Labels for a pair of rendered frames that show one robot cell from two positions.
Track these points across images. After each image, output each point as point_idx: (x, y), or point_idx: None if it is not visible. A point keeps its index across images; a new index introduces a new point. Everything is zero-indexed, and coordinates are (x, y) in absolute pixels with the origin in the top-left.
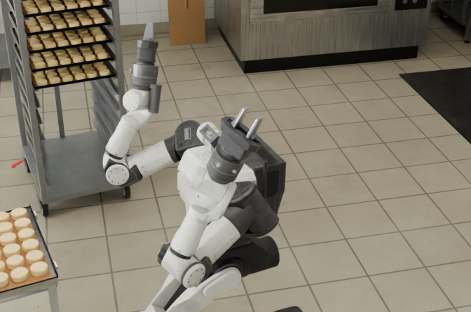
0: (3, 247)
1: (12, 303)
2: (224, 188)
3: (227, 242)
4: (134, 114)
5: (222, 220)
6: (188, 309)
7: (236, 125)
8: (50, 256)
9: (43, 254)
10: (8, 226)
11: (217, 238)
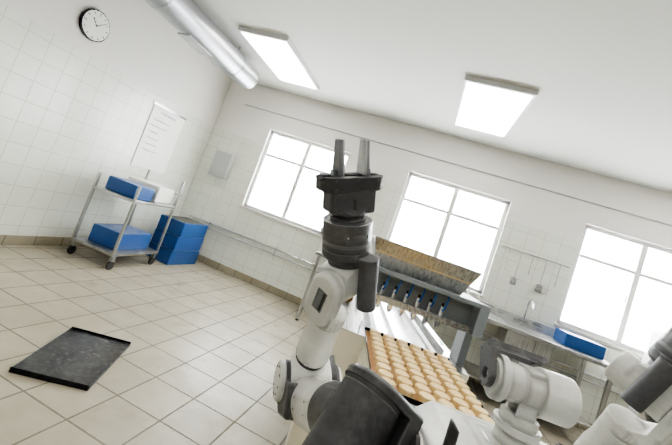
0: (431, 394)
1: None
2: (323, 264)
3: (302, 397)
4: (649, 427)
5: (335, 380)
6: None
7: (359, 172)
8: (403, 395)
9: (407, 393)
10: (459, 402)
11: (312, 381)
